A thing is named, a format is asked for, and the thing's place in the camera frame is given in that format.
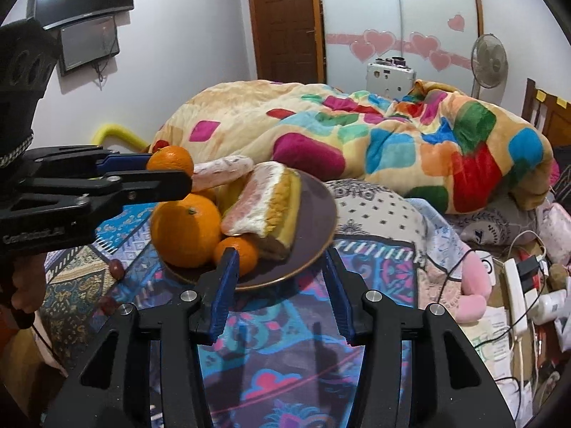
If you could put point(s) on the frosted sliding wardrobe door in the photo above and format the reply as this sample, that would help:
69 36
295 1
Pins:
361 4
437 4

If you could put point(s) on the blue patterned cloth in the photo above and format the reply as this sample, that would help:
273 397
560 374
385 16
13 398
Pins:
285 365

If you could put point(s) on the yellow foam tube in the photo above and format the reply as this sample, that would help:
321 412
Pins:
111 133

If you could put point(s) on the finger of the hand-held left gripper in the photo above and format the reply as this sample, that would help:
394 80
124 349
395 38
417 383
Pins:
156 185
127 160

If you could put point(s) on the large orange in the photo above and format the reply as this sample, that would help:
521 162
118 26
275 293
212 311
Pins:
171 158
185 232

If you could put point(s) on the brown wooden door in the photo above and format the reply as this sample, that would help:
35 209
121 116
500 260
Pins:
285 22

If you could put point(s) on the standing electric fan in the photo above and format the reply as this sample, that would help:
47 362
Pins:
488 60

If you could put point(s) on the pink plush toy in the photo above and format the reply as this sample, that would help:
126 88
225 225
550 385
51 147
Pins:
473 294

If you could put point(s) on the pink pomelo slice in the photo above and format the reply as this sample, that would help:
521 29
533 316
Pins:
223 167
263 205

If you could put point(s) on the brown round plate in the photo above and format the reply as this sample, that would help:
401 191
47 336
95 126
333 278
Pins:
312 227

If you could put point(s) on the pink spotted cloth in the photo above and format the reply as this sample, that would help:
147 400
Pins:
557 232

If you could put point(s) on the grey dotted pillow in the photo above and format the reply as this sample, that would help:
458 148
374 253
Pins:
379 209

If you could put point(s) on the cluster of small dark jars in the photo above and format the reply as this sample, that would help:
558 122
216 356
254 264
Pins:
392 61

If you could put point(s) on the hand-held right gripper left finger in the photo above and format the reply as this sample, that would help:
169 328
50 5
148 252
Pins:
225 285

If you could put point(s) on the colourful patchwork blanket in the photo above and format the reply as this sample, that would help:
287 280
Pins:
401 142

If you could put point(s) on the small black wall monitor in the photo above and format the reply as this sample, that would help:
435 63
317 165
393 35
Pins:
87 44

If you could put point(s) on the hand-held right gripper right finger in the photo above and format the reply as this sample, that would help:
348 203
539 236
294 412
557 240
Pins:
337 290

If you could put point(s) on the wooden bed headboard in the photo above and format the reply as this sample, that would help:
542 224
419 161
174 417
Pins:
555 120

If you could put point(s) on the white plastic bottle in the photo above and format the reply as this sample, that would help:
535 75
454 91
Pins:
551 305

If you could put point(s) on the small orange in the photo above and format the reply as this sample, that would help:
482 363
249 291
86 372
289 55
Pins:
244 252
206 195

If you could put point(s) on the person's left hand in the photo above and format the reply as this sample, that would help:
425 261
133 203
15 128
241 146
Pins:
24 281

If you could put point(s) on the white power strip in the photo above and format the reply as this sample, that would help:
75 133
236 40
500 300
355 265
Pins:
517 298

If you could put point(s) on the white box appliance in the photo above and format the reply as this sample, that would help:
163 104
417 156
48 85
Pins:
388 80

